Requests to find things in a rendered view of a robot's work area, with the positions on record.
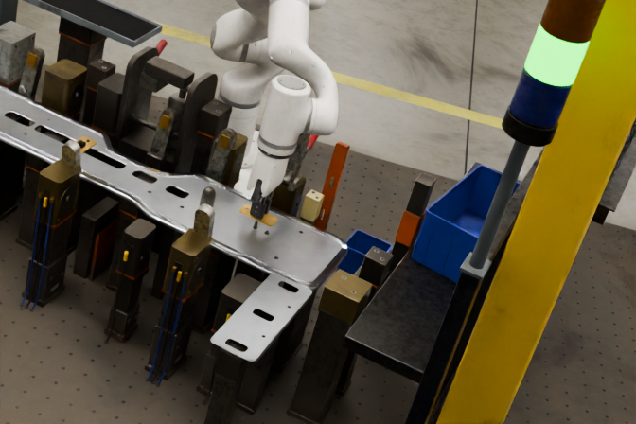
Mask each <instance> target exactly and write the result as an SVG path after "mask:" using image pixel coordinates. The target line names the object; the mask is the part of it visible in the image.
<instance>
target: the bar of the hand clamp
mask: <svg viewBox="0 0 636 424"><path fill-rule="evenodd" d="M309 138H310V134H308V133H301V134H300V135H299V137H298V141H297V147H296V148H295V152H294V153H293V154H292V155H291V157H290V158H289V160H288V164H287V168H286V172H285V175H284V176H286V173H287V170H290V171H293V173H292V176H291V180H290V184H289V187H288V190H289V191H291V189H292V183H293V181H294V180H295V178H297V176H298V173H299V170H300V167H301V164H302V161H303V158H304V155H305V152H306V149H307V146H308V143H309Z"/></svg>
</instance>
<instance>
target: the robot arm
mask: <svg viewBox="0 0 636 424"><path fill-rule="evenodd" d="M236 2H237V3H238V5H239V6H240V7H242V9H236V10H233V11H231V12H228V13H226V14H224V15H223V16H222V17H221V18H220V19H219V20H218V21H217V22H216V23H215V25H213V28H212V30H211V34H210V46H211V49H212V50H213V52H214V53H215V54H216V55H217V56H218V57H220V58H222V59H224V60H228V61H232V62H245V63H247V64H244V65H242V66H239V67H236V68H233V69H230V70H228V71H227V72H225V73H224V75H223V77H222V79H221V86H220V90H219V95H218V100H219V101H221V102H223V103H226V104H228V105H230V106H232V109H233V111H232V113H231V114H230V118H229V123H228V127H227V128H231V129H233V130H235V131H236V132H237V133H240V134H243V135H245V136H247V137H248V142H247V144H248V145H247V146H246V151H245V154H244V158H243V162H242V166H241V169H246V168H252V170H251V174H250V177H249V180H248V184H247V186H246V188H247V190H251V189H253V188H254V187H255V189H254V192H253V194H252V197H251V201H253V202H252V206H251V210H250V215H252V216H254V217H256V218H259V219H261V220H262V219H263V217H264V214H266V215H267V214H268V213H269V209H270V205H271V201H272V197H273V195H274V189H275V188H277V187H278V186H279V185H280V183H281V182H282V180H283V178H284V175H285V172H286V168H287V164H288V160H289V158H290V157H291V156H292V154H293V153H294V152H295V148H296V147H297V141H298V137H299V135H300V134H301V133H308V134H314V135H330V134H332V133H333V132H334V131H335V129H336V127H337V123H338V115H339V98H338V88H337V83H336V80H335V78H334V76H333V74H332V72H331V71H330V69H329V68H328V66H327V65H326V64H325V63H324V61H323V60H322V59H321V58H320V57H318V56H317V55H316V54H315V53H314V52H313V51H312V50H311V49H310V48H309V46H308V41H309V11H310V10H316V9H319V8H320V7H322V6H323V5H324V4H325V2H326V0H236ZM284 70H288V71H290V72H292V73H294V74H295V75H297V76H298V77H300V78H301V79H300V78H298V77H295V76H290V75H280V76H278V75H279V74H281V73H282V72H283V71H284ZM270 80H272V83H271V87H270V91H269V95H268V99H267V103H266V107H265V111H264V115H263V118H262V122H261V126H260V130H259V134H258V139H257V141H256V140H255V139H254V138H253V136H254V132H255V127H256V121H257V116H258V112H259V107H260V103H261V99H262V95H263V92H264V89H265V86H266V84H267V83H268V82H269V81H270ZM310 87H311V89H312V90H313V92H314V94H315V96H316V98H310V97H309V95H310ZM270 198H271V199H270Z"/></svg>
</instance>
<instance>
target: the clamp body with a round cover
mask: <svg viewBox="0 0 636 424"><path fill-rule="evenodd" d="M87 71H88V69H87V67H85V66H82V65H80V64H78V63H76V62H72V61H70V60H67V59H62V60H60V61H58V62H56V63H54V64H52V65H50V66H48V67H46V69H45V71H44V86H43V92H42V100H41V104H43V105H45V106H47V107H49V108H51V109H53V110H56V111H58V112H60V113H62V114H64V115H68V116H70V117H72V118H74V119H76V120H78V115H79V114H80V113H81V112H82V102H83V96H84V90H85V83H86V77H87ZM47 131H49V129H47V128H44V127H41V130H40V133H42V134H44V133H46V132H47Z"/></svg>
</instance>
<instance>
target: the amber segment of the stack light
mask: <svg viewBox="0 0 636 424"><path fill-rule="evenodd" d="M605 3H606V0H548V2H547V5H546V8H545V11H544V12H543V15H542V18H541V21H540V25H541V27H542V28H543V29H544V30H545V31H546V32H547V33H548V34H550V35H552V36H553V37H555V38H558V39H560V40H562V41H565V42H568V43H573V44H584V43H587V42H589V41H590V40H591V38H592V35H593V32H594V30H595V27H596V25H597V22H598V20H599V17H600V15H601V12H602V9H603V7H604V5H605Z"/></svg>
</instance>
